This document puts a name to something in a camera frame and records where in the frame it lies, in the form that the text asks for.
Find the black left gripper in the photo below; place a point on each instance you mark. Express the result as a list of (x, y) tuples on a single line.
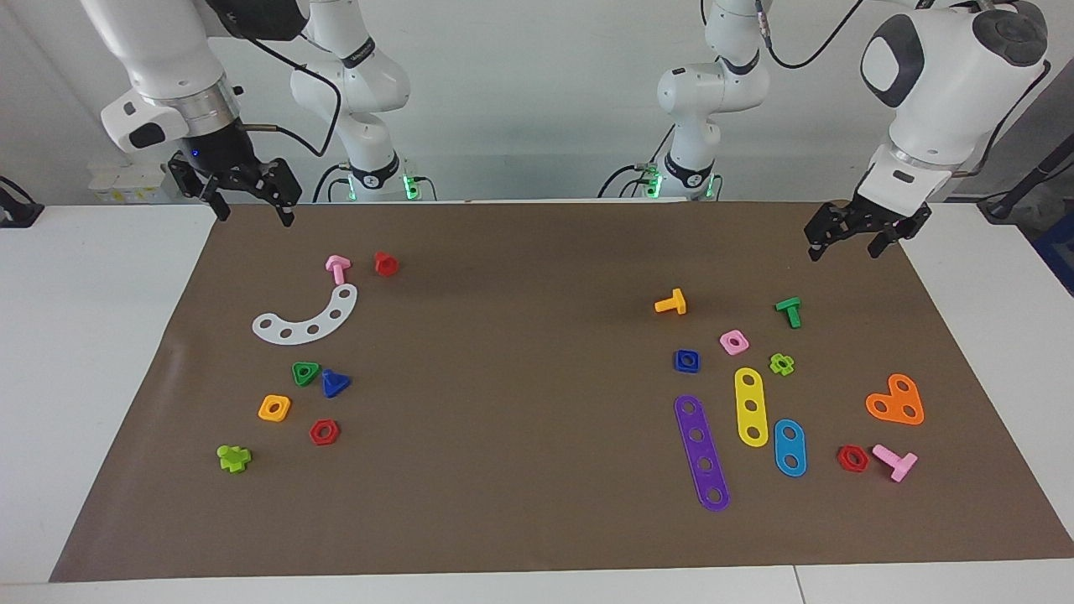
[(877, 220)]

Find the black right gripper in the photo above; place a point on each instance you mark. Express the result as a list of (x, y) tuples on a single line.
[(218, 151)]

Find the blue square nut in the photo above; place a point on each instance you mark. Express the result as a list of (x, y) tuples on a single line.
[(678, 366)]

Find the blue triangle-head screw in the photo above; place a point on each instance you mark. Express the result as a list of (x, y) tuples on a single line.
[(336, 386)]

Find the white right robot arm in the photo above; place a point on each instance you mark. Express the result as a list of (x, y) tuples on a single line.
[(168, 50)]

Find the dark green plastic screw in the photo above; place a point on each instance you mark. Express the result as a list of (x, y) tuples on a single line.
[(790, 312)]

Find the pink plastic screw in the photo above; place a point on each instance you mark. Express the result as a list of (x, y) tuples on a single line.
[(338, 268), (899, 464)]

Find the lime green cross nut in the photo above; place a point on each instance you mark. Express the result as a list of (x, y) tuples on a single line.
[(775, 366)]

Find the red plastic screw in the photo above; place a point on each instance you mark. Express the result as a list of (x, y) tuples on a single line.
[(386, 265)]

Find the pink square nut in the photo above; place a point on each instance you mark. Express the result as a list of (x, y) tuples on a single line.
[(725, 344)]

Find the yellow-orange plastic screw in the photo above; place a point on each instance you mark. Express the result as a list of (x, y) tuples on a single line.
[(675, 304)]

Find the green triangle nut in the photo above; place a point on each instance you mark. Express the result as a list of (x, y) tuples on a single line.
[(315, 367)]

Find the red hexagon nut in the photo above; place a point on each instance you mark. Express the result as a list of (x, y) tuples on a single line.
[(314, 433), (841, 459)]

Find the orange square nut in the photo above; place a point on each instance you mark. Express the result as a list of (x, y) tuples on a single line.
[(263, 411)]

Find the lime green cross-head screw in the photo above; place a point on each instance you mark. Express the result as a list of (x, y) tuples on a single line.
[(233, 460)]

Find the white power strip box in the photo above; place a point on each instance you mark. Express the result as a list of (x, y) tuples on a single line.
[(126, 183)]

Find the white curved perforated strip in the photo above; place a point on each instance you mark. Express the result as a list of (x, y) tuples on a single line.
[(324, 323)]

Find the black stand pole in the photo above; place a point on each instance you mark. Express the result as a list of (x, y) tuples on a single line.
[(1019, 189)]

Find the orange heart-shaped plate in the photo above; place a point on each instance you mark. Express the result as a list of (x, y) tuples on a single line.
[(896, 407)]

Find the yellow three-hole strip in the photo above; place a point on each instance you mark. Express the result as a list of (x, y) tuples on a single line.
[(750, 394)]

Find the blue crate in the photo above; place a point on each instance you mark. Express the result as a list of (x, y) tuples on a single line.
[(1059, 252)]

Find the blue two-hole strip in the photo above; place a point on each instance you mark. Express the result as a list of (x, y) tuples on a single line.
[(789, 448)]

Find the black clamp device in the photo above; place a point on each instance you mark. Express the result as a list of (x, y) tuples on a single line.
[(17, 210)]

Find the purple four-hole strip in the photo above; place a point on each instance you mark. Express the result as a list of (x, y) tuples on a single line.
[(701, 450)]

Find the brown paper mat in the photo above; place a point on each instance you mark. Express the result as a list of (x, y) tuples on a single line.
[(503, 470)]

